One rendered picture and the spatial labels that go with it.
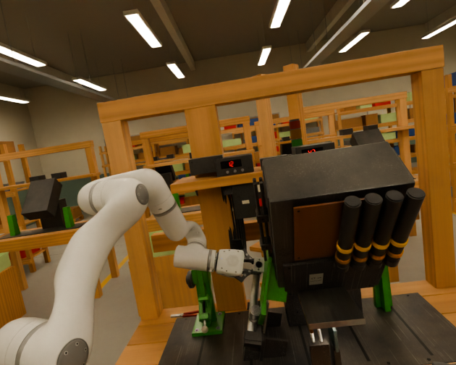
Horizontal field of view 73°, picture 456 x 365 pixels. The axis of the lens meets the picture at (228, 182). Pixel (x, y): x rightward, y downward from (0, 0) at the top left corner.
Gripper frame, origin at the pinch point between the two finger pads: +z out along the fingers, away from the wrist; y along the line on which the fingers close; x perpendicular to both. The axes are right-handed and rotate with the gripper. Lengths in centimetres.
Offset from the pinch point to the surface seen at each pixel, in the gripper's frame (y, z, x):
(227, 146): 505, -58, 467
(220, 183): 29.5, -18.3, -10.5
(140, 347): -28, -44, 35
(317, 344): -25.1, 20.6, -5.6
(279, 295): -10.9, 8.5, -4.2
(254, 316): -17.7, 0.7, 1.7
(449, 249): 25, 86, 11
